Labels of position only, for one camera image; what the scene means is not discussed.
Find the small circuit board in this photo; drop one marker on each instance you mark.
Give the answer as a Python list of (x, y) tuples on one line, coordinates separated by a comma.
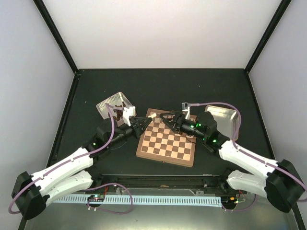
[(96, 198)]

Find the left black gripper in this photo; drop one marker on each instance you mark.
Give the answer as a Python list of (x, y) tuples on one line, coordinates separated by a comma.
[(138, 128)]

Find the pink embossed tin box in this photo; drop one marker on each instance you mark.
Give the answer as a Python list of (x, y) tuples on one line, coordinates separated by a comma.
[(115, 99)]

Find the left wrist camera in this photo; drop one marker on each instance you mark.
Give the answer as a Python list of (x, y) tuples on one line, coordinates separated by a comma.
[(128, 112)]

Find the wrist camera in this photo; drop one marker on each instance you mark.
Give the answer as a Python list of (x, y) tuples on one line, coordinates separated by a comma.
[(128, 112), (186, 110)]

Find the light wooden pawn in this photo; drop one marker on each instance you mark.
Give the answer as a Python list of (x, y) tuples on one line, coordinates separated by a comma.
[(152, 116)]

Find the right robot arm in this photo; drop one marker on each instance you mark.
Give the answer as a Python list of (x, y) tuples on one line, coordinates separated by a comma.
[(278, 182)]

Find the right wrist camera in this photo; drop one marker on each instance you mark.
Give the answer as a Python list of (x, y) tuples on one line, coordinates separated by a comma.
[(186, 110)]

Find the black frame post right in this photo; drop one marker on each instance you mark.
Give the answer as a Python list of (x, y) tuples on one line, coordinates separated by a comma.
[(281, 9)]

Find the pile of dark chess pieces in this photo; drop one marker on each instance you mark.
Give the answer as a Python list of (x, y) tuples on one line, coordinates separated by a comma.
[(118, 110)]

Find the yellow tin box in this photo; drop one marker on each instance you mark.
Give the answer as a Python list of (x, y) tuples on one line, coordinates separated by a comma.
[(227, 120)]

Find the wooden chess board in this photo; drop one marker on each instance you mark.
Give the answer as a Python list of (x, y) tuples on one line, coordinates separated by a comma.
[(160, 143)]

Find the light blue slotted cable duct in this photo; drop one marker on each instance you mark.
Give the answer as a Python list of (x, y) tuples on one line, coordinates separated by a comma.
[(206, 201)]

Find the black frame post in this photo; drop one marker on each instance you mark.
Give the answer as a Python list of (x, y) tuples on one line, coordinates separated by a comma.
[(281, 9), (40, 5)]

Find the black frame post left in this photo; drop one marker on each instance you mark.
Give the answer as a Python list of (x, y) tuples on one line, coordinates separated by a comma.
[(40, 5)]

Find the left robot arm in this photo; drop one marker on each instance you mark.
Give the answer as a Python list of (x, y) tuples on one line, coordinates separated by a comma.
[(32, 193)]

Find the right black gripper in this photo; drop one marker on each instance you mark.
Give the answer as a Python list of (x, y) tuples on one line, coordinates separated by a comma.
[(178, 119)]

